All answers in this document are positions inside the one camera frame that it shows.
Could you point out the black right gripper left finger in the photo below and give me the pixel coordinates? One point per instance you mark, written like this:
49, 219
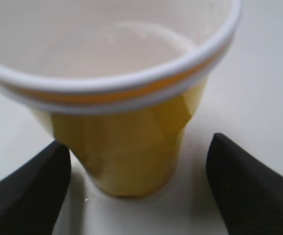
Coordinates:
32, 196

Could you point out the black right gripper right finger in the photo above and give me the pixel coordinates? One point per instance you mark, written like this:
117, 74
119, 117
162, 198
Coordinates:
248, 193

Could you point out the yellow paper cup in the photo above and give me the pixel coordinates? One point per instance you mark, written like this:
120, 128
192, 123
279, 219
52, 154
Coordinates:
115, 81

